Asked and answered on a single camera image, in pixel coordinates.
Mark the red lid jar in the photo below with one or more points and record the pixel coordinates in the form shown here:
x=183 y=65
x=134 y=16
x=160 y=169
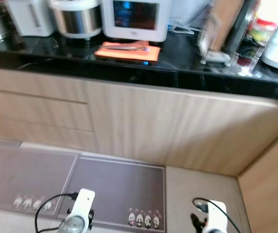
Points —
x=263 y=31

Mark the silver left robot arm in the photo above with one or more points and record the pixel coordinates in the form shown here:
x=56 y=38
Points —
x=71 y=225

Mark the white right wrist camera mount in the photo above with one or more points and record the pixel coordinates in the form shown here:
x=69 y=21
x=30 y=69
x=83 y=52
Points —
x=217 y=216

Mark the orange cloth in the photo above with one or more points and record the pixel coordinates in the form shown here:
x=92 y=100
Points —
x=129 y=56

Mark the silver cutting board rack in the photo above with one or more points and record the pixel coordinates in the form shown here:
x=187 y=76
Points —
x=217 y=57

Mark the wooden cutting board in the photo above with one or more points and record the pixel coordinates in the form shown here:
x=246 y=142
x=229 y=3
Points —
x=226 y=22

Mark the white appliance with dark screen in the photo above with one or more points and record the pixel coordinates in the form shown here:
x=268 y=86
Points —
x=134 y=14

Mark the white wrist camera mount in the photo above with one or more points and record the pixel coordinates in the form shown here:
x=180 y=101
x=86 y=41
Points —
x=84 y=204
x=217 y=216

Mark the white toaster appliance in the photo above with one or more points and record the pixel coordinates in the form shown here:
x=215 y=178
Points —
x=29 y=17

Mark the light wood drawer front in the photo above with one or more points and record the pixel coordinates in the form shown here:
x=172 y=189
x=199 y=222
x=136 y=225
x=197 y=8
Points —
x=32 y=82
x=37 y=111
x=42 y=136

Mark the wood sink cabinet panel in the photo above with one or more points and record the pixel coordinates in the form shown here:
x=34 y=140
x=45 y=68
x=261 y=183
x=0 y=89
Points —
x=270 y=194

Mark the dark upright board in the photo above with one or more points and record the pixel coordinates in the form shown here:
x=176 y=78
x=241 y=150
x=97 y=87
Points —
x=243 y=29

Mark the steel rice cooker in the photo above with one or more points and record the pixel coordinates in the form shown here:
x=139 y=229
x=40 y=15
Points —
x=76 y=19

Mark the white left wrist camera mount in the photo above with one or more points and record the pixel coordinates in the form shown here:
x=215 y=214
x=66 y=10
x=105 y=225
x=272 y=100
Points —
x=84 y=204

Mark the grey panda floor mat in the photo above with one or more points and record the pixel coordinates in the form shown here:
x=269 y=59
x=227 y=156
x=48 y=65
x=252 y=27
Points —
x=119 y=189
x=22 y=174

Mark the clear plastic container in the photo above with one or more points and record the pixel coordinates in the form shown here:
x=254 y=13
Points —
x=246 y=60

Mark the metal tongs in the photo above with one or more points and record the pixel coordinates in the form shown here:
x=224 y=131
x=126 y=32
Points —
x=129 y=47

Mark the wood cabinet door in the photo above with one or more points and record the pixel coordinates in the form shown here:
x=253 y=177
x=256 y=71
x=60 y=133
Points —
x=178 y=126

